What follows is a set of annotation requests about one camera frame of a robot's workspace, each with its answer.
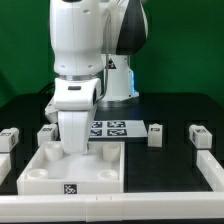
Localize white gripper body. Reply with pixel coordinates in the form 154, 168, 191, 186
45, 78, 101, 154

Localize white square table top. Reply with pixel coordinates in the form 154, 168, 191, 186
17, 141, 125, 195

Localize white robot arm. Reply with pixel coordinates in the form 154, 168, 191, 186
50, 0, 148, 154

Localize white marker sheet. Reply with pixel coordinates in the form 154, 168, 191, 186
90, 120, 147, 138

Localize black cables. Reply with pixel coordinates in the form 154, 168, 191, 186
39, 83, 56, 94

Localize white left fence rail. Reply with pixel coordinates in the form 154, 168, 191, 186
0, 153, 11, 185

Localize white front fence rail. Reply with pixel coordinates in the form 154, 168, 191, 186
0, 192, 224, 223

